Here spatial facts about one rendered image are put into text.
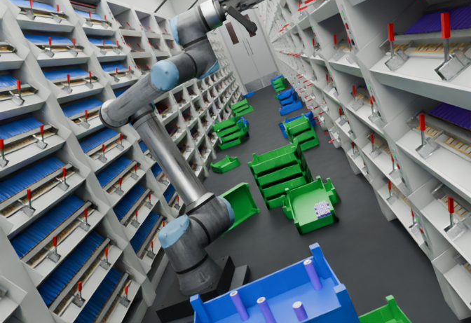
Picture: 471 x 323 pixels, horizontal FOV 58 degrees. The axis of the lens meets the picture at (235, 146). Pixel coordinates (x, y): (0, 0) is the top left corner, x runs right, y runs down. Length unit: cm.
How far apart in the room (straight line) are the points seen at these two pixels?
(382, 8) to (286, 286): 69
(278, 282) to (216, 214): 90
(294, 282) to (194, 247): 84
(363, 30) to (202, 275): 113
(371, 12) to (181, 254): 114
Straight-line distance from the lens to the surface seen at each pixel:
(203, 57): 142
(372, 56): 112
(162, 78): 135
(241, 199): 267
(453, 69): 69
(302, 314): 81
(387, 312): 146
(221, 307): 99
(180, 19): 145
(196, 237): 177
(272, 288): 98
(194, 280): 178
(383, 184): 195
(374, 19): 112
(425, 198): 123
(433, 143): 99
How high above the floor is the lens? 90
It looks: 10 degrees down
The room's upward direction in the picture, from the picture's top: 24 degrees counter-clockwise
